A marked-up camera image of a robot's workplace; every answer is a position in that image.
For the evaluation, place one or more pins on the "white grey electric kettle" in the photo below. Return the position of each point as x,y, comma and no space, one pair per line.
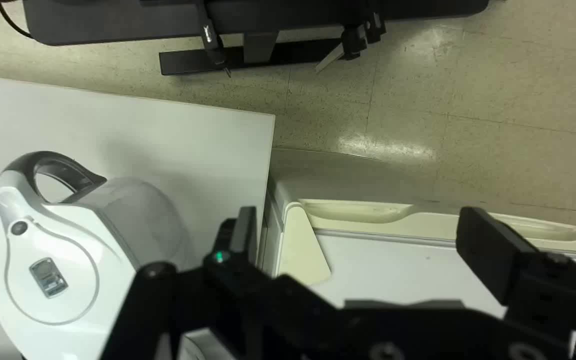
69,267

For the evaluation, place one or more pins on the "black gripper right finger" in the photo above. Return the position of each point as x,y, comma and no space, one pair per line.
495,252

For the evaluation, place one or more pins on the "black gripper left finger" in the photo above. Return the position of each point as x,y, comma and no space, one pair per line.
168,313

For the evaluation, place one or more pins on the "black desk foot bar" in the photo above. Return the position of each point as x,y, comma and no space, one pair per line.
269,57

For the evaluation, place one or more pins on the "white plastic tray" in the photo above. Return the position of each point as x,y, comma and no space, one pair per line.
381,261

